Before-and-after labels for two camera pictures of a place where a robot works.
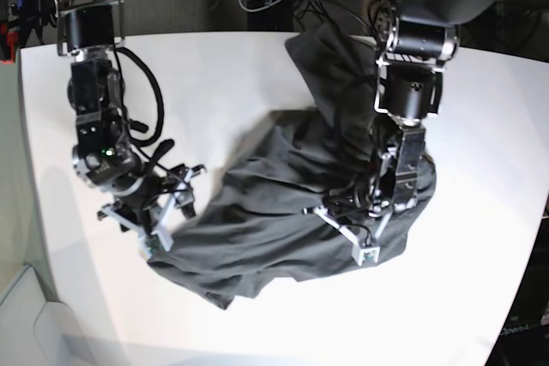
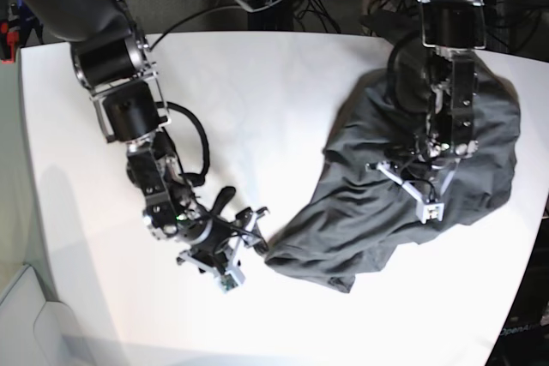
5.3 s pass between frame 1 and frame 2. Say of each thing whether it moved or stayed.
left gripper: moved
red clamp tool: stayed
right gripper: moved
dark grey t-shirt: moved
